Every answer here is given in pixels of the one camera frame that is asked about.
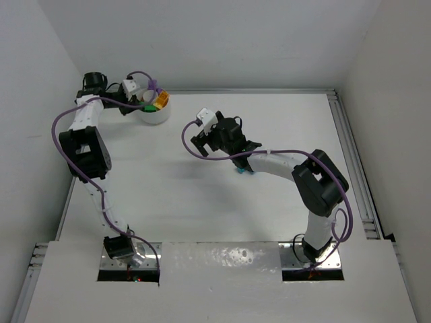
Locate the yellow curved lego brick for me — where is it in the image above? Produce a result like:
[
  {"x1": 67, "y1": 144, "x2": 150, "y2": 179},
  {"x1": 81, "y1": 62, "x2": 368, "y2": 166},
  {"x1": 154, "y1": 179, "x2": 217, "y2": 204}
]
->
[{"x1": 154, "y1": 91, "x2": 169, "y2": 110}]

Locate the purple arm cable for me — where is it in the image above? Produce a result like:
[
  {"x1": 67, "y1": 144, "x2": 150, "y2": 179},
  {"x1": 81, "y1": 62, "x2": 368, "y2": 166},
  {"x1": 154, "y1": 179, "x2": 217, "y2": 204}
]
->
[
  {"x1": 181, "y1": 120, "x2": 354, "y2": 270},
  {"x1": 50, "y1": 70, "x2": 161, "y2": 270}
]

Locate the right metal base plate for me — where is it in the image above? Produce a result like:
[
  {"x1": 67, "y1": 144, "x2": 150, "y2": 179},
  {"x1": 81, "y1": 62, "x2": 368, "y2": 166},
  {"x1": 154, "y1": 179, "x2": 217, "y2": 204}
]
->
[{"x1": 279, "y1": 241, "x2": 343, "y2": 271}]

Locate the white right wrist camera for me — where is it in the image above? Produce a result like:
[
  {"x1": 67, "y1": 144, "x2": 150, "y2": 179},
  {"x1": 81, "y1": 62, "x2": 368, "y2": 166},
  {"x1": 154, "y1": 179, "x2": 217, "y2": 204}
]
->
[{"x1": 196, "y1": 108, "x2": 218, "y2": 135}]

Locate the metal base plate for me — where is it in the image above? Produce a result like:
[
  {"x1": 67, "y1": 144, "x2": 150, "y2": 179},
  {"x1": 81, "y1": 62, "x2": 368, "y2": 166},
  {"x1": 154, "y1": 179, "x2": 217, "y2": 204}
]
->
[
  {"x1": 279, "y1": 241, "x2": 343, "y2": 271},
  {"x1": 99, "y1": 242, "x2": 162, "y2": 272}
]

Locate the aluminium frame rail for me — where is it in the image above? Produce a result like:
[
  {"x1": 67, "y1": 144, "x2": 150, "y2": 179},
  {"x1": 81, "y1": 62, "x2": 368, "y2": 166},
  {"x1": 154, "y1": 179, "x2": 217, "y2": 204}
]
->
[
  {"x1": 168, "y1": 88, "x2": 337, "y2": 96},
  {"x1": 327, "y1": 89, "x2": 395, "y2": 240}
]

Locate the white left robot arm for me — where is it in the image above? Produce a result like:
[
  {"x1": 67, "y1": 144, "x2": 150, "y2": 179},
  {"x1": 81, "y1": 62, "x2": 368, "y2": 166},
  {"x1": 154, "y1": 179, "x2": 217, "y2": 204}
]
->
[{"x1": 59, "y1": 72, "x2": 135, "y2": 261}]

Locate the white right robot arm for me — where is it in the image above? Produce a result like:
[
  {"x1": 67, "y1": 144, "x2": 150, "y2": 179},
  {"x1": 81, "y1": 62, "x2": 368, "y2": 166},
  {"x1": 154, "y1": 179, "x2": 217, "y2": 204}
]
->
[{"x1": 191, "y1": 108, "x2": 352, "y2": 263}]

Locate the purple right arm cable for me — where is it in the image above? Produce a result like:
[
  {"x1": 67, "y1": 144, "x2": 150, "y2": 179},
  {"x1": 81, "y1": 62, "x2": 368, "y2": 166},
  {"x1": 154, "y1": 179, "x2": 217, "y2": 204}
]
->
[{"x1": 181, "y1": 120, "x2": 354, "y2": 270}]

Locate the lavender curved lego piece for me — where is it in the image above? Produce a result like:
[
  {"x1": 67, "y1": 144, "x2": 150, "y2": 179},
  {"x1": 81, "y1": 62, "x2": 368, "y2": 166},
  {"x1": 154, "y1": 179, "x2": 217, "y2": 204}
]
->
[{"x1": 147, "y1": 79, "x2": 163, "y2": 94}]

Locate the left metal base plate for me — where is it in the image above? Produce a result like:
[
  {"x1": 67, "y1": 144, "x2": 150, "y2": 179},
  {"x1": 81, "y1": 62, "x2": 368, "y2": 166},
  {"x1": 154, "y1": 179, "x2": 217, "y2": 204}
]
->
[{"x1": 99, "y1": 242, "x2": 162, "y2": 272}]

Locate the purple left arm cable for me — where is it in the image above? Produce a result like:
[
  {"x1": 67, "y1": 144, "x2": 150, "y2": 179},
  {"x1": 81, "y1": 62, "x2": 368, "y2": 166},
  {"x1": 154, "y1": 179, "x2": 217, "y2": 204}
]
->
[{"x1": 50, "y1": 70, "x2": 161, "y2": 270}]

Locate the aluminium frame rail right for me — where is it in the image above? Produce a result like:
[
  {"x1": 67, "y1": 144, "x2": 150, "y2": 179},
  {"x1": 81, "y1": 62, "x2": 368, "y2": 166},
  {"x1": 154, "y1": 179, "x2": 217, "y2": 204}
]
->
[{"x1": 327, "y1": 89, "x2": 395, "y2": 240}]

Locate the aluminium frame rail back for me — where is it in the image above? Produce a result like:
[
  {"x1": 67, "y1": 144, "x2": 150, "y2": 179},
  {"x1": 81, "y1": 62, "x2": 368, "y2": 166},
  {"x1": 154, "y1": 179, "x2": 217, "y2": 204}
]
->
[{"x1": 168, "y1": 88, "x2": 337, "y2": 96}]

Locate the cyan lego brick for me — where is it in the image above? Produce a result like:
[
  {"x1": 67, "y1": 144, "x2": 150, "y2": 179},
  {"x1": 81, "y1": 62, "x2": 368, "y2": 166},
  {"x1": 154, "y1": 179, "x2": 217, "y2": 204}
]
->
[{"x1": 237, "y1": 168, "x2": 255, "y2": 174}]

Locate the green lego brick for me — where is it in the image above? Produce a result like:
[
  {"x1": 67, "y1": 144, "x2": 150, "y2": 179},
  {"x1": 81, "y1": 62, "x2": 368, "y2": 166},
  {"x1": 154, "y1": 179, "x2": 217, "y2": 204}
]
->
[{"x1": 143, "y1": 105, "x2": 158, "y2": 113}]

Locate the white round divided container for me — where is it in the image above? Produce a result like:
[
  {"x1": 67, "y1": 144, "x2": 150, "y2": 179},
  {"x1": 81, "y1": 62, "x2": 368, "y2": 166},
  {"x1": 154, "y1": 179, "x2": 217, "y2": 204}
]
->
[{"x1": 137, "y1": 90, "x2": 172, "y2": 125}]

